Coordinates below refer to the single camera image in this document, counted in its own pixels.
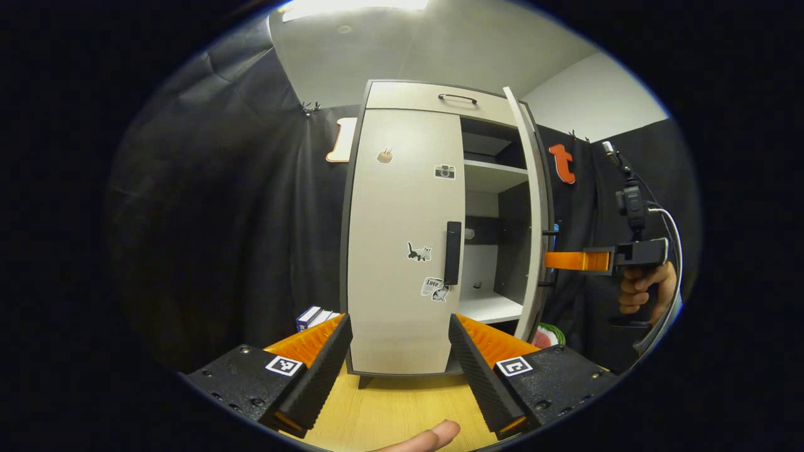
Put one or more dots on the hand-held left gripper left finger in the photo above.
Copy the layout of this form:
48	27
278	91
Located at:
323	373

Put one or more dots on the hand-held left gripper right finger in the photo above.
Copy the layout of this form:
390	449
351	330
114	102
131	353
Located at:
480	376

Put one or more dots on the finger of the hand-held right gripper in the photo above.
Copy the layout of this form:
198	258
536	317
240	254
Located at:
568	260

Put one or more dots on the grey double-door shoe cabinet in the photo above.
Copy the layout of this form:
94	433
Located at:
493	179

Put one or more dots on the cabinet door with camera sticker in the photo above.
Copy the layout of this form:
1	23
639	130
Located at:
396	207

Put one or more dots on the blue and white boxes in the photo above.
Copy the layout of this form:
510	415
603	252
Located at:
311	317

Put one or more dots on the toy watermelon slice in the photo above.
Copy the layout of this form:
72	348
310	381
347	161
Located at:
548	336

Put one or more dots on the ceiling light panel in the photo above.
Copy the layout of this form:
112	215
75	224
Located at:
352	7

